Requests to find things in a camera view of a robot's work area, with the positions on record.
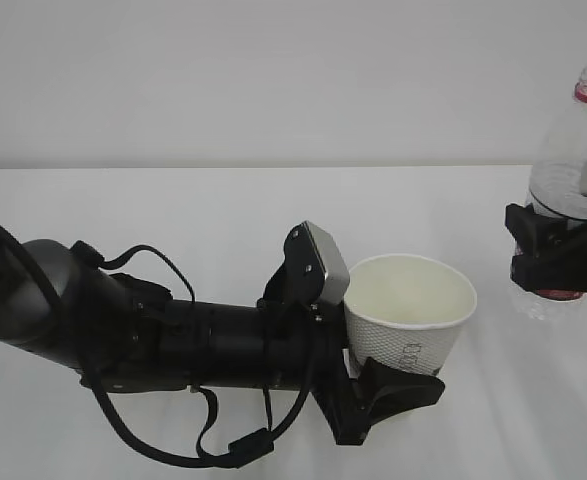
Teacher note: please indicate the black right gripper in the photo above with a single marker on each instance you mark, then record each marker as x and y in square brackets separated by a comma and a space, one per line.
[550, 258]

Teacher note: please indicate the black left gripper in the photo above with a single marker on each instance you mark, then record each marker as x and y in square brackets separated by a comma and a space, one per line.
[304, 351]

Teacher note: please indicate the clear plastic water bottle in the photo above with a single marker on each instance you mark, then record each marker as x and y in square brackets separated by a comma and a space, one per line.
[553, 185]

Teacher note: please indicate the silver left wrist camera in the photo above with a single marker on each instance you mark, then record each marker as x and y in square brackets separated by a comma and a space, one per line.
[314, 265]

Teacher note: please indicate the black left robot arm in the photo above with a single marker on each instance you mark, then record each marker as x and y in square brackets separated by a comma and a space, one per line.
[122, 334]

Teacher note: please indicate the white paper coffee cup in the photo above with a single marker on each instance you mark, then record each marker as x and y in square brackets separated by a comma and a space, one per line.
[406, 311]

